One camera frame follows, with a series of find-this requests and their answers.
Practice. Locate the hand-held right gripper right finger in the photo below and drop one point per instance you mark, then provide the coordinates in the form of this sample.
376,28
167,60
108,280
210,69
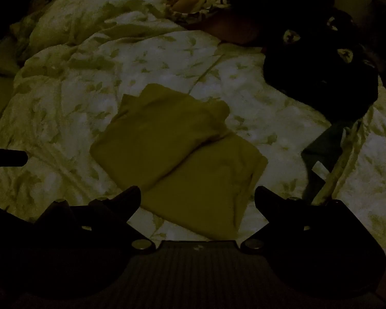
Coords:
264,197

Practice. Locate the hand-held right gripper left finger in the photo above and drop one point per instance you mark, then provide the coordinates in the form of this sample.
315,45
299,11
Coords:
130,196

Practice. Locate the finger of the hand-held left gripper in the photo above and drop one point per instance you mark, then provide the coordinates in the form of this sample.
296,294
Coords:
9,157

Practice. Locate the yellow garment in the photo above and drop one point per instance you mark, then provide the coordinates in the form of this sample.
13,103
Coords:
180,154

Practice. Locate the dark teal garment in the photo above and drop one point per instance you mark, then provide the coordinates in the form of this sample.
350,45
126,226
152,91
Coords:
328,148

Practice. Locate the floral bed sheet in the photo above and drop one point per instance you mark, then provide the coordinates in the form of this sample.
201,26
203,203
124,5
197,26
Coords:
115,70

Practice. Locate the black cloth with pale patches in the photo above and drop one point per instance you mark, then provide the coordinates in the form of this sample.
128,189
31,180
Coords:
321,77

